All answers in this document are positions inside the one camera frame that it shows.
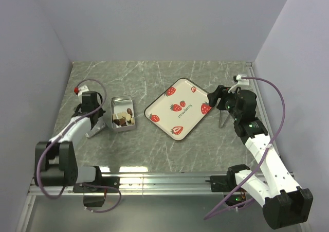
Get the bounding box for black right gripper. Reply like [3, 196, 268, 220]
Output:
[206, 85, 241, 120]

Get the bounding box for silver metal tongs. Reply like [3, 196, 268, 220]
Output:
[218, 110, 230, 129]

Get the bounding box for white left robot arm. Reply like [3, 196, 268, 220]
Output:
[34, 91, 105, 187]

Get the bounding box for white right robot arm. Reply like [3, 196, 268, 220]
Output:
[207, 85, 313, 229]

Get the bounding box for brown round chocolate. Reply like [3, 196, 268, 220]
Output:
[120, 121, 127, 127]

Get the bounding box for silver metal tin box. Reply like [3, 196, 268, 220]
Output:
[111, 95, 136, 133]

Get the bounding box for white strawberry square plate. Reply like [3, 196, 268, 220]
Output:
[144, 78, 211, 141]

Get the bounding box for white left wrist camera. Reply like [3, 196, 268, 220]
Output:
[74, 85, 89, 96]

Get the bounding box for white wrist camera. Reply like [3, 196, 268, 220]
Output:
[233, 74, 249, 88]
[74, 85, 89, 96]

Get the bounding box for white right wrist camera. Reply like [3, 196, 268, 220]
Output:
[233, 74, 249, 88]

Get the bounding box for aluminium right side rail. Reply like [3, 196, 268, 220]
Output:
[245, 62, 280, 147]

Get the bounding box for aluminium rail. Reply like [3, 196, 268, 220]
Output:
[28, 171, 300, 195]
[245, 62, 280, 147]

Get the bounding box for aluminium front rail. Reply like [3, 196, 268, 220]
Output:
[28, 171, 300, 195]

